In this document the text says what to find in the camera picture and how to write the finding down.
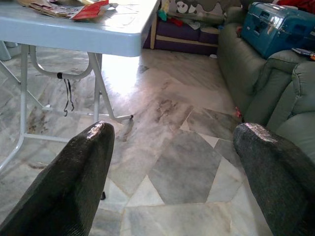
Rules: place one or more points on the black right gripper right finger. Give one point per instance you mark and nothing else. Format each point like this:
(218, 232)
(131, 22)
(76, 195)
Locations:
(278, 172)

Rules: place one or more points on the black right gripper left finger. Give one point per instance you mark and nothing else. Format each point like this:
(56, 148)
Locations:
(66, 182)

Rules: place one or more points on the small red wrapper on floor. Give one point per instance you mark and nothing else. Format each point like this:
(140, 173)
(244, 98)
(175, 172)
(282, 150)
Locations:
(237, 111)

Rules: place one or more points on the grey green leather sofa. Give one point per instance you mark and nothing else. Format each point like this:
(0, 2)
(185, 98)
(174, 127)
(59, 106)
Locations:
(268, 81)

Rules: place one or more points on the blue plastic storage box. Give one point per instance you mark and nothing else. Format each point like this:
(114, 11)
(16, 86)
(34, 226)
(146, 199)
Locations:
(275, 28)

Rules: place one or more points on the light blue folding table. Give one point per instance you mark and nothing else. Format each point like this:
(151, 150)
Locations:
(73, 32)

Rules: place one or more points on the red and white paper packet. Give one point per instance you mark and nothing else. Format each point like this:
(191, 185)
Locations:
(86, 9)

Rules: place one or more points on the brown cardboard scrap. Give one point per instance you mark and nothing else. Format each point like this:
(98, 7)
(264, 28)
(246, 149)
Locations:
(41, 7)

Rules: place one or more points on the white crumpled paper scrap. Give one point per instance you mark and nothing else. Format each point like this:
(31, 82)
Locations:
(112, 6)

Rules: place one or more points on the panda print cloth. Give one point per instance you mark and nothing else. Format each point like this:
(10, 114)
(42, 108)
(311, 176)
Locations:
(197, 8)

